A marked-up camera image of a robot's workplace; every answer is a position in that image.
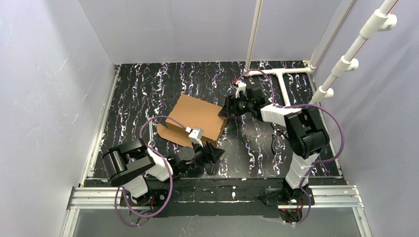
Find brown cardboard box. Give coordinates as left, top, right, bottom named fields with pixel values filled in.
left=157, top=94, right=227, bottom=147

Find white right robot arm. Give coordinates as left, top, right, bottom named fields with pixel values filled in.
left=218, top=86, right=330, bottom=190

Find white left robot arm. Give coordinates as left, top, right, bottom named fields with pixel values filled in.
left=102, top=139, right=225, bottom=204

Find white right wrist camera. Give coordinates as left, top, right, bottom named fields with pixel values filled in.
left=233, top=80, right=247, bottom=98

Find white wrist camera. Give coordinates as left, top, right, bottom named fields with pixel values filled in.
left=233, top=80, right=247, bottom=98
left=185, top=127, right=204, bottom=147

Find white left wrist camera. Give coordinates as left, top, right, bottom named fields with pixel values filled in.
left=185, top=127, right=204, bottom=147

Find black handled pliers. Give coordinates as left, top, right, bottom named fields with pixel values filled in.
left=270, top=129, right=289, bottom=156

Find white PVC pipe frame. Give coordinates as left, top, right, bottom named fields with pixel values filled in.
left=244, top=0, right=355, bottom=106

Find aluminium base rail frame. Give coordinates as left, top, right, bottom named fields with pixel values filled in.
left=67, top=177, right=364, bottom=218

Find white PVC camera pole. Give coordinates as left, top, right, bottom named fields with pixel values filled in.
left=309, top=0, right=398, bottom=104

